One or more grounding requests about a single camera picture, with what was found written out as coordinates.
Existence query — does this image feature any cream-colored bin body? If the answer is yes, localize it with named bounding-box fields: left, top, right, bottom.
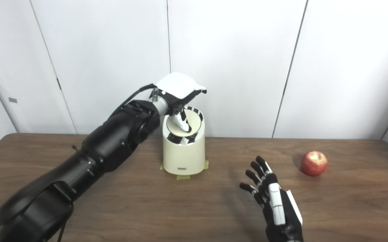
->
left=162, top=106, right=206, bottom=176

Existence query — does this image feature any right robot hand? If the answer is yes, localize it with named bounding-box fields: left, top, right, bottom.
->
left=239, top=156, right=304, bottom=242

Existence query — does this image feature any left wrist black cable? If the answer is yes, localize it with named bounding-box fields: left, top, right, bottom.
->
left=119, top=84, right=158, bottom=113

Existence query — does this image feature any red apple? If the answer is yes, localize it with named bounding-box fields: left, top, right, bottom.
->
left=301, top=151, right=328, bottom=177

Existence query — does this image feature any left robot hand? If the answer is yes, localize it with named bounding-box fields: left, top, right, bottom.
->
left=154, top=72, right=207, bottom=133

